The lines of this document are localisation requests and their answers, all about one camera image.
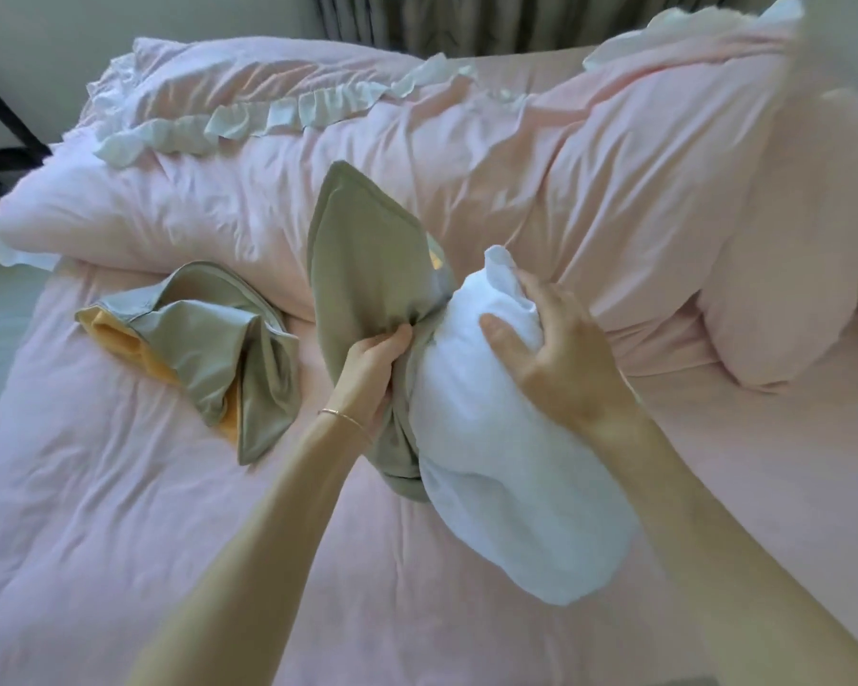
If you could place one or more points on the person's left hand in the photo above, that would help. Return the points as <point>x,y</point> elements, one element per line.
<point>368,378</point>

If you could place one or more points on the person's right hand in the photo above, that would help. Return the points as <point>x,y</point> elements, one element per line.
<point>565,364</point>

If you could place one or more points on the white cushion insert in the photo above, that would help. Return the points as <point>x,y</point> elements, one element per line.
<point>515,457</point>

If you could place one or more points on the grey-green cushion cover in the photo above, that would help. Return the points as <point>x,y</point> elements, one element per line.
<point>372,264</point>
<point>207,335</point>

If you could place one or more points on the person's left forearm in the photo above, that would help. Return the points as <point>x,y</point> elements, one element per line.
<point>243,564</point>

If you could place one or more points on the person's right forearm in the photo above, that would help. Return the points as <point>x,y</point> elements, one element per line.
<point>729,564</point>

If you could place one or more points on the plain pink pillow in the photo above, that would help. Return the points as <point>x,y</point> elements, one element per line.
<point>786,242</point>

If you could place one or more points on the pink duvet with white ruffle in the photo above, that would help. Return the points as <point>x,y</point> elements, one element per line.
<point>436,164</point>

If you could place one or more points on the pink bed sheet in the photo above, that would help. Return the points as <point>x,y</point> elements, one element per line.
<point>114,528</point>

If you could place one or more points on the cream and grey patterned curtain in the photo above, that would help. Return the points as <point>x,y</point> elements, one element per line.
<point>508,17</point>

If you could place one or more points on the white headboard with grey stripe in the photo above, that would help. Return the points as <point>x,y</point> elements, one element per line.
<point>840,35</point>

